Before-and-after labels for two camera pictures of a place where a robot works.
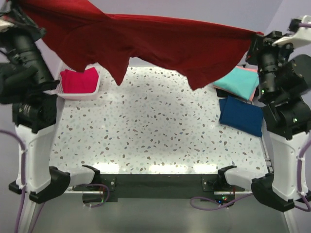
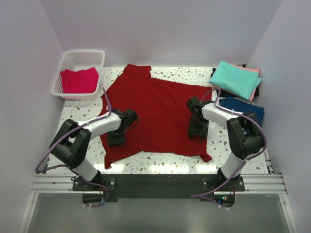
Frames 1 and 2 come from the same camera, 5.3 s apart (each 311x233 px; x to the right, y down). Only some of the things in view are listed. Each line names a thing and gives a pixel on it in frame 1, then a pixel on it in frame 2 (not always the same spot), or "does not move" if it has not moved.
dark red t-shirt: (81, 31) -> (163, 118)
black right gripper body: (265, 54) -> (198, 126)
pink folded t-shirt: (251, 70) does not move
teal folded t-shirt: (241, 82) does not move
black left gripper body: (21, 38) -> (116, 137)
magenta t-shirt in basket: (76, 82) does not move
